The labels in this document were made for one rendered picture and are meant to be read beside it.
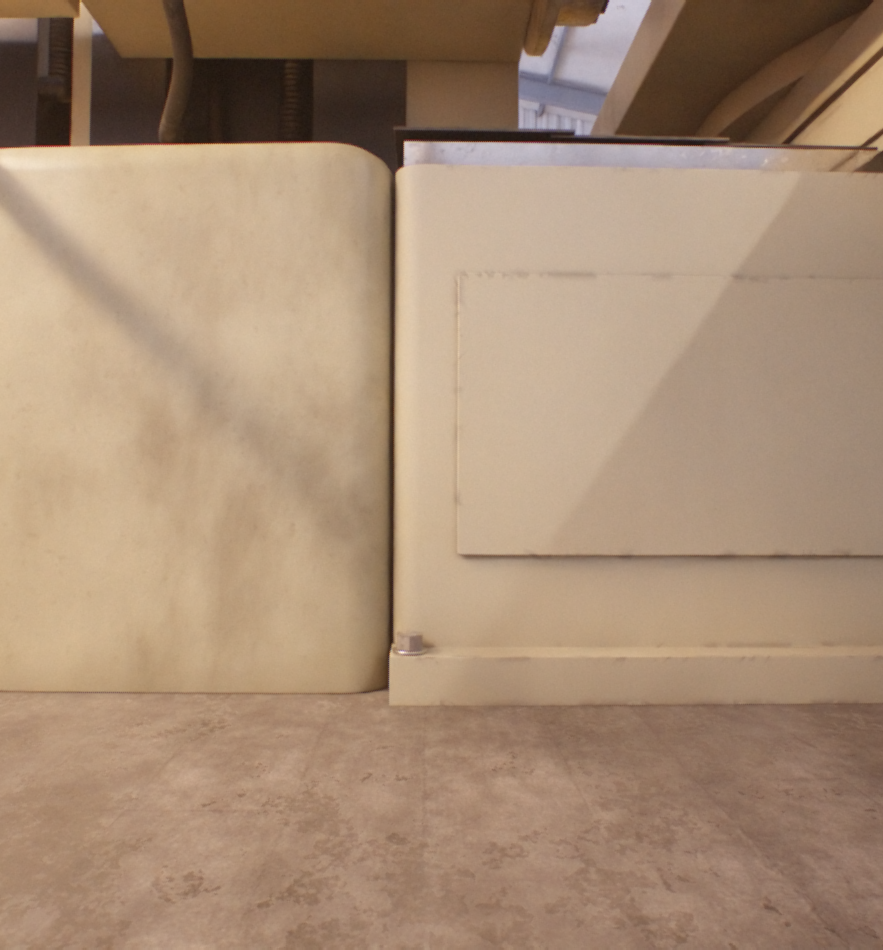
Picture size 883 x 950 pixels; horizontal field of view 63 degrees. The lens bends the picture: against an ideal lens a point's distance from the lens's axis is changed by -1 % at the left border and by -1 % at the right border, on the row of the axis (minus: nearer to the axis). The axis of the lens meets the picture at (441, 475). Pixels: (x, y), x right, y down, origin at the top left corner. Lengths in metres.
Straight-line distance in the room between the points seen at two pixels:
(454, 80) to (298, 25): 0.31
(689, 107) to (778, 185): 0.50
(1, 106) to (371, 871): 1.58
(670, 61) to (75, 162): 0.83
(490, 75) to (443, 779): 1.32
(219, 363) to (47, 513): 0.24
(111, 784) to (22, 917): 0.17
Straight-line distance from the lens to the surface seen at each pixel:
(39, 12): 1.58
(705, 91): 1.36
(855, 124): 1.05
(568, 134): 0.89
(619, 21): 14.31
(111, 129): 1.66
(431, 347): 0.79
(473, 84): 1.59
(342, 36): 1.55
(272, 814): 0.56
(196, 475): 0.81
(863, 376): 0.91
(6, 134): 1.75
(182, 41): 1.21
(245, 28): 1.56
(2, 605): 0.91
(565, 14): 1.43
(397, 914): 0.44
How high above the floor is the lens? 0.23
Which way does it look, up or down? level
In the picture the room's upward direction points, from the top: straight up
